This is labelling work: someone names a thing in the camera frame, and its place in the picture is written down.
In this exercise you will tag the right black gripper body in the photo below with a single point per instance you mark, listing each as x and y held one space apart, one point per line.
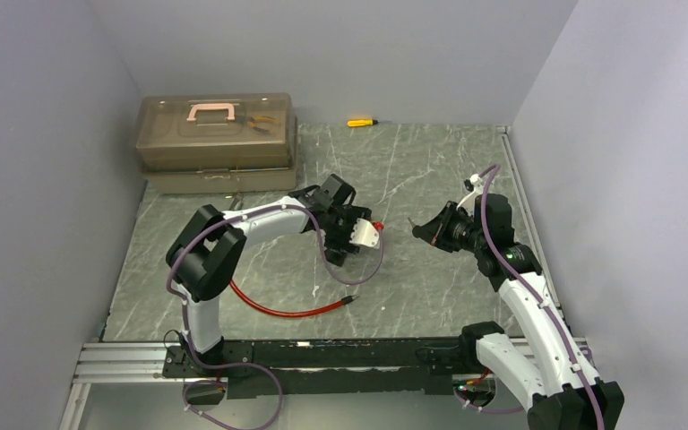
442 224

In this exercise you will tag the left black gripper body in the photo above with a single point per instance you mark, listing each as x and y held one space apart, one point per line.
339 238

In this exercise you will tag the red cable lock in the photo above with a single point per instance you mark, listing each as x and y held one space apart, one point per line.
282 272

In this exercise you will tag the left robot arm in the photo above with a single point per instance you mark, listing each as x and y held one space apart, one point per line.
204 257

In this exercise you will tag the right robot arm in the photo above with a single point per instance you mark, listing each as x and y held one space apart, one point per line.
558 388

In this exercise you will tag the brown translucent plastic toolbox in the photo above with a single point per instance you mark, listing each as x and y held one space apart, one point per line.
213 155

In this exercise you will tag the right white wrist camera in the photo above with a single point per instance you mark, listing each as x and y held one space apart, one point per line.
474 186

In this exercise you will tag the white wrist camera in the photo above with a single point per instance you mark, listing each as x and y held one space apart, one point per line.
474 186
365 233

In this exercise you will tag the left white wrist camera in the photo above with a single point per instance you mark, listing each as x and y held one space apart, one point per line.
365 233

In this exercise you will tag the yellow handled screwdriver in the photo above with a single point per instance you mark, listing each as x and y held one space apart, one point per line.
358 123

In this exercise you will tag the yellow handled pliers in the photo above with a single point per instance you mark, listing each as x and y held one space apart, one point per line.
263 124

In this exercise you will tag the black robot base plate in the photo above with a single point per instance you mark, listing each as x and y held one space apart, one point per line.
251 368

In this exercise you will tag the pink toolbox handle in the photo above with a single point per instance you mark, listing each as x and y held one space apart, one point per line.
227 108

